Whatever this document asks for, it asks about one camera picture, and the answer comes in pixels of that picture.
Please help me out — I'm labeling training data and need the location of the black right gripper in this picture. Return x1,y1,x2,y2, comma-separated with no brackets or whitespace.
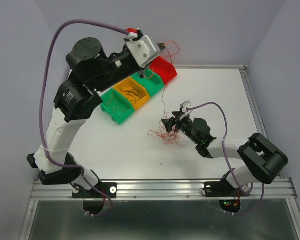
161,110,200,144

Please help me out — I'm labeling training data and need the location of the orange wire bundle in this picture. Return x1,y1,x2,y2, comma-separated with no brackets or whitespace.
147,124,188,146

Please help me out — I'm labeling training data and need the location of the dark brown wire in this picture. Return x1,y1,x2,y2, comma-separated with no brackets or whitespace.
119,86,147,103

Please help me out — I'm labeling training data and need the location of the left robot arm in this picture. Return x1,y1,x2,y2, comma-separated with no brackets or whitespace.
27,35,165,197

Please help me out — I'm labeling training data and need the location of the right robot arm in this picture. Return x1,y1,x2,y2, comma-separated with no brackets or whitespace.
161,111,289,196

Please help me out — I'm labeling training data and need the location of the green plastic bin near red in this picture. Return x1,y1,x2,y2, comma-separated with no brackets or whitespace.
131,69,164,98

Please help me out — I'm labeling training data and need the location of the yellow plastic bin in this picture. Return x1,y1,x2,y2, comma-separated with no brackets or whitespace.
114,77,151,111

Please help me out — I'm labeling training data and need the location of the green plastic bin front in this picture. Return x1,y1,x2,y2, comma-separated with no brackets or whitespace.
100,88,135,125

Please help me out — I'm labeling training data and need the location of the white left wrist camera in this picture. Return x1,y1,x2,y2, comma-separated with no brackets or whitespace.
124,28,160,67

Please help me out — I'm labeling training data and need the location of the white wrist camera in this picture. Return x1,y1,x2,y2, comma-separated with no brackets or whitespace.
124,28,160,67
179,100,193,121

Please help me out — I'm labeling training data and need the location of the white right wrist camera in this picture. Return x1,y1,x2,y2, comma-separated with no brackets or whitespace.
179,100,193,121

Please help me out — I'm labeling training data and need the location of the aluminium back rail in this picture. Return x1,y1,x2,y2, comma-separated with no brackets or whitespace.
175,64,248,70

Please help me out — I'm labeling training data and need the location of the aluminium rail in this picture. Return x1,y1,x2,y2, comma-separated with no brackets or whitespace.
175,64,248,70
30,178,298,202
239,66,282,178

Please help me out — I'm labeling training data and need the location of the aluminium front rail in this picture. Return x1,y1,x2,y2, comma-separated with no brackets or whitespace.
30,178,298,202

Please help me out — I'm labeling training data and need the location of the aluminium right side rail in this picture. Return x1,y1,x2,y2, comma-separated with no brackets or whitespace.
239,66,282,178

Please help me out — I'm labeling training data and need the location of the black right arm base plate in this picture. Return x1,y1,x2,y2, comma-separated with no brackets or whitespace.
201,180,247,198

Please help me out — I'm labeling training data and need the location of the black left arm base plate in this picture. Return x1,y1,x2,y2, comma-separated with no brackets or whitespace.
72,182,118,199

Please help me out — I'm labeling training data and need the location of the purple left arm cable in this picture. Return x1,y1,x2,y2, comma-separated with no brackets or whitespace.
39,20,131,218

